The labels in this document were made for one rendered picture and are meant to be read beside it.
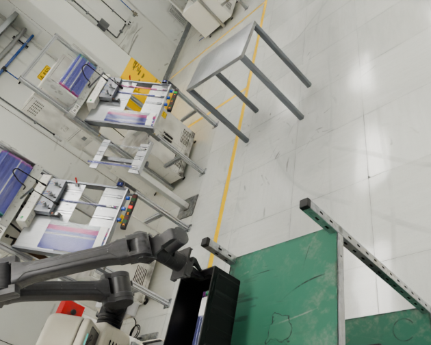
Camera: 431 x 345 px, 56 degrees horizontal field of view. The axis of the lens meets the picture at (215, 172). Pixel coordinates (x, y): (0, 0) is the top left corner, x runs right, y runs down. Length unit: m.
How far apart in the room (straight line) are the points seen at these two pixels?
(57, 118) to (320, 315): 3.67
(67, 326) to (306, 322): 0.71
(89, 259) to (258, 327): 0.53
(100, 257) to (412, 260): 1.60
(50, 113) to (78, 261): 3.32
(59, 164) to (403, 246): 4.44
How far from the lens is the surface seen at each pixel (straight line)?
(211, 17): 7.31
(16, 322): 5.03
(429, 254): 2.28
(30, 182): 3.74
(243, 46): 3.36
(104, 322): 1.50
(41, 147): 5.71
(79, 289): 1.37
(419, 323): 1.76
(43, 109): 4.44
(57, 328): 1.41
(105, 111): 4.34
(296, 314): 1.24
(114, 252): 1.19
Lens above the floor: 1.85
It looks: 27 degrees down
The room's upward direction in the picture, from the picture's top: 51 degrees counter-clockwise
